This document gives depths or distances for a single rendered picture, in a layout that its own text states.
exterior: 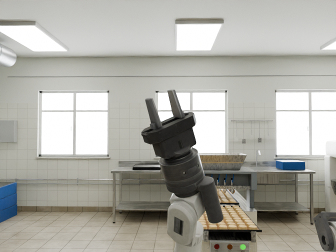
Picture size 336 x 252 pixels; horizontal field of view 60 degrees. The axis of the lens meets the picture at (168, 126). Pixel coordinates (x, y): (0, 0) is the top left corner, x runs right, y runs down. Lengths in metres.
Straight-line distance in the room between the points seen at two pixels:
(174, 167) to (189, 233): 0.15
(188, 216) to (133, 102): 5.14
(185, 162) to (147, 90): 5.14
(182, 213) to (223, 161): 2.01
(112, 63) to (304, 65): 3.70
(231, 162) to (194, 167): 2.05
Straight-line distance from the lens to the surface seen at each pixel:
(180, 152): 0.60
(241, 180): 2.71
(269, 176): 5.31
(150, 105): 0.57
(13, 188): 6.09
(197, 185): 0.62
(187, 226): 0.65
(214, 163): 2.63
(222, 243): 1.96
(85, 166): 5.91
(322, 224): 0.62
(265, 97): 5.93
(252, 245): 2.03
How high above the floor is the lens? 1.51
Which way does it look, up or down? 1 degrees up
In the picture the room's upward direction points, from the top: straight up
